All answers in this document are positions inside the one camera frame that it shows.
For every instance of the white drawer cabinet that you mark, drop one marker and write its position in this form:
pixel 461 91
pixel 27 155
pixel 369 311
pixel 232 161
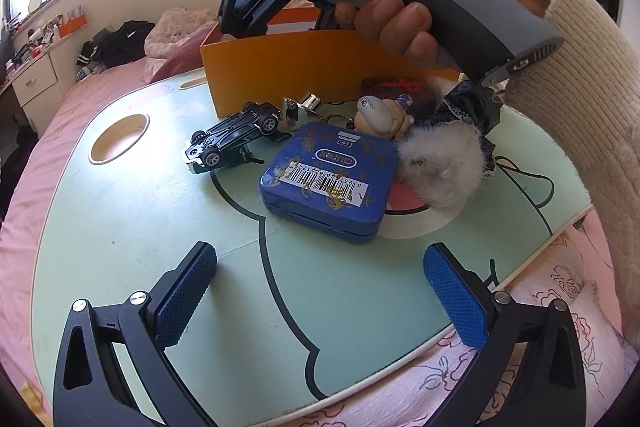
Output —
pixel 37 79

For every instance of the round mirror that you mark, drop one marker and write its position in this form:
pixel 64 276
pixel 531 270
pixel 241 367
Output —
pixel 35 2

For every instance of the green cartoon desktop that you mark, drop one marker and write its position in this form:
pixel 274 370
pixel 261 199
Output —
pixel 150 217

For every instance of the white fur pompom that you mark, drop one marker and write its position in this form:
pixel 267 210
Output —
pixel 442 86
pixel 440 167

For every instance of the orange cardboard box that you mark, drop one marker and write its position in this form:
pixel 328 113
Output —
pixel 280 62

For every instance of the black lace cloth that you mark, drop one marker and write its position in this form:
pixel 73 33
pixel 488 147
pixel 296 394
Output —
pixel 470 107

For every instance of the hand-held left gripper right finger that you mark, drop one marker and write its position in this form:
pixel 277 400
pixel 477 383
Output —
pixel 455 297

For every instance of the dark pink pillow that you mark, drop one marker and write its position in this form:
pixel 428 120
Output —
pixel 180 54

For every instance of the dark red pouch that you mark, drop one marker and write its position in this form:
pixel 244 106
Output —
pixel 395 87

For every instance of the black clothes pile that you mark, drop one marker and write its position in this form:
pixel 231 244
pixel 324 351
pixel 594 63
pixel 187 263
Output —
pixel 125 42

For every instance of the pink floral quilt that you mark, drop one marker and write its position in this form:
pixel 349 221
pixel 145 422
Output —
pixel 550 307

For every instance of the orange tray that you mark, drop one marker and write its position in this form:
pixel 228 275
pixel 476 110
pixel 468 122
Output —
pixel 72 27

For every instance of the black toy car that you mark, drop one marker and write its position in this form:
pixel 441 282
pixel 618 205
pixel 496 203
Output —
pixel 235 132

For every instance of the pink bed sheet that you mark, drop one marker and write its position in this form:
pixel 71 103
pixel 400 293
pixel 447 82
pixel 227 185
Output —
pixel 50 132

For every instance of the blue tin case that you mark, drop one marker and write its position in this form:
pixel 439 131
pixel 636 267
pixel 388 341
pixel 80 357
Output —
pixel 325 177

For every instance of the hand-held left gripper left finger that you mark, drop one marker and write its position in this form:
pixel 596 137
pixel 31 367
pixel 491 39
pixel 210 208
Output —
pixel 185 292

